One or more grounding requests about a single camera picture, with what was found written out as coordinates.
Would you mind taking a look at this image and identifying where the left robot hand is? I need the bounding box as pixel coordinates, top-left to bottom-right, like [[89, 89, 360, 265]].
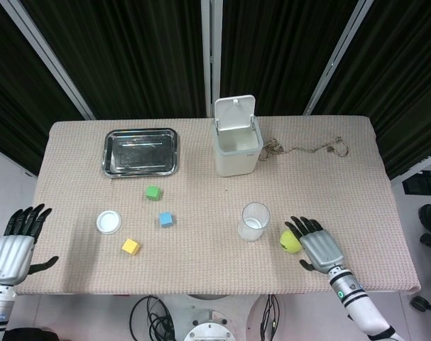
[[0, 203, 60, 286]]

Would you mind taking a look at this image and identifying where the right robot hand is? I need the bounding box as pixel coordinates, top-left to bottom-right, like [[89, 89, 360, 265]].
[[284, 215, 349, 275]]

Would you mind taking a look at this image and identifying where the yellow-green ball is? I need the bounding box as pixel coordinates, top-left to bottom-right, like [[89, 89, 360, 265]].
[[279, 229, 305, 254]]

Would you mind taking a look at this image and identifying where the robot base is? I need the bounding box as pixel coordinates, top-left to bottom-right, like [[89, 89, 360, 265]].
[[182, 293, 261, 341]]

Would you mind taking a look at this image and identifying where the clear plastic cup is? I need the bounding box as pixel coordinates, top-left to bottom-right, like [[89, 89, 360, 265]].
[[237, 202, 271, 243]]

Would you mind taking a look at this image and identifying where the white round lid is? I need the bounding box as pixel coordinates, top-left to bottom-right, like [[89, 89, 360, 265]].
[[96, 210, 123, 235]]

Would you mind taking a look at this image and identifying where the black office chair base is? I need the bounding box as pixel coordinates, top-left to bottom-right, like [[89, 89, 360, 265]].
[[409, 203, 431, 313]]

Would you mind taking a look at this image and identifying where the beige woven tablecloth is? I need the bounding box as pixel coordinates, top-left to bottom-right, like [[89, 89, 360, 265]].
[[15, 114, 422, 296]]

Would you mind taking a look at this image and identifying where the yellow cube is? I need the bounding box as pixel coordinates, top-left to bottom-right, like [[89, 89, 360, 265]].
[[121, 238, 141, 256]]

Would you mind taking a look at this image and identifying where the black electronic device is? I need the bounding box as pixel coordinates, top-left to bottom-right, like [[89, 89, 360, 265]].
[[401, 169, 431, 195]]

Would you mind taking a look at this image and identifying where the white trash bin with lid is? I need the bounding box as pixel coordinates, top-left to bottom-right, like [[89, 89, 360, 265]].
[[212, 94, 265, 178]]

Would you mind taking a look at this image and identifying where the green cube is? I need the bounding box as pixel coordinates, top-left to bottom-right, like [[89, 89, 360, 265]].
[[145, 185, 164, 202]]

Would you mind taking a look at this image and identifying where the stainless steel tray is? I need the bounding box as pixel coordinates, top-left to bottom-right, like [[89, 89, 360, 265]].
[[102, 127, 180, 178]]

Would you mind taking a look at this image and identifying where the black curtain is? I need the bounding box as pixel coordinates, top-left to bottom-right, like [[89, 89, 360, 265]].
[[0, 0, 431, 180]]

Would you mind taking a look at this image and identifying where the tangled brown string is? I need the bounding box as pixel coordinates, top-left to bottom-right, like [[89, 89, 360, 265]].
[[260, 136, 351, 161]]

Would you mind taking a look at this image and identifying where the black cable bundle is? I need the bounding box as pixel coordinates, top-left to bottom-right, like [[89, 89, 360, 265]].
[[129, 294, 184, 341]]

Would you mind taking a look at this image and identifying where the grey metal frame post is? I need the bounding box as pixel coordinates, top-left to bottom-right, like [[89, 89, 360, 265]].
[[302, 0, 369, 117], [200, 0, 224, 118], [0, 0, 96, 121]]

